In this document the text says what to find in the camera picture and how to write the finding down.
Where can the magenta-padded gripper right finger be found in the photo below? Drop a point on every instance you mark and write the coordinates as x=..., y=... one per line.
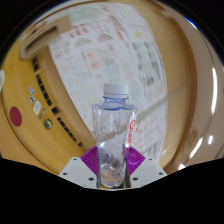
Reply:
x=146, y=170

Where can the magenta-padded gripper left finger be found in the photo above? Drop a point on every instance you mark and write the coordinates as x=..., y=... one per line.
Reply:
x=75, y=171

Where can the clear plastic water bottle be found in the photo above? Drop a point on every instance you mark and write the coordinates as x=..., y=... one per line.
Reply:
x=113, y=133

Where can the black yellow tape measure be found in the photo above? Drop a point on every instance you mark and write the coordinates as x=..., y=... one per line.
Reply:
x=48, y=124

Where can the grey pen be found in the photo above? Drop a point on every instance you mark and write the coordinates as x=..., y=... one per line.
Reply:
x=42, y=113

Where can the small white card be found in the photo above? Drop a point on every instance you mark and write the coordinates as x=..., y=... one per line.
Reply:
x=37, y=107

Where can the flat round red coaster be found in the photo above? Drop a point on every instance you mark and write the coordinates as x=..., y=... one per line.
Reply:
x=15, y=116

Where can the printed paper wall posters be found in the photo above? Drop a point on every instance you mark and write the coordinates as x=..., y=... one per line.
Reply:
x=110, y=50

